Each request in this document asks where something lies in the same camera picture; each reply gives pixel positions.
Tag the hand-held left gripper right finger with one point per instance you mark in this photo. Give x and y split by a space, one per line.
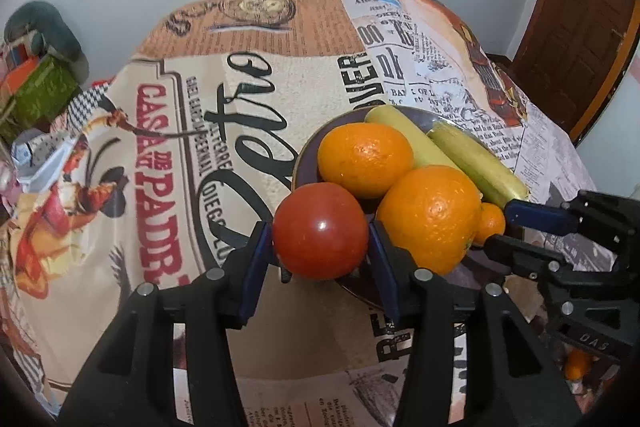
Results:
386 274

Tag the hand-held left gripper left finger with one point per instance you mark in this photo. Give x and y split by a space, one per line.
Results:
255 269

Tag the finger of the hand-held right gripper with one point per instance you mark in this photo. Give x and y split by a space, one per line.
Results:
540 216
525 257

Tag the small tangerine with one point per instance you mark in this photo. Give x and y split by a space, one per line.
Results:
491 223
577 364

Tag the large orange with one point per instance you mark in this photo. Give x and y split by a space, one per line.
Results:
430 217
365 159

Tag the red tomato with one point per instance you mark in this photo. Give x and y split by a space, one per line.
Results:
320 232

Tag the purple plate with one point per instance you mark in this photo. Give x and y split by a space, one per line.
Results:
307 157

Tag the newspaper print tablecloth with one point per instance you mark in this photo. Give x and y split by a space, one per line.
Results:
200 107

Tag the brown wooden door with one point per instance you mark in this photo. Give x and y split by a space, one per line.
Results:
585 17

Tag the checkered cloth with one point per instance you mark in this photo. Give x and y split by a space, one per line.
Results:
82 104

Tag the light blue white cloth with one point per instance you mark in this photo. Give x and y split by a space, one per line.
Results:
37 157

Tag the green patterned box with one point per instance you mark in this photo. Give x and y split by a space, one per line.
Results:
42 87

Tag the grey plush toy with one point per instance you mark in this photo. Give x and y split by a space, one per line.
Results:
45 27

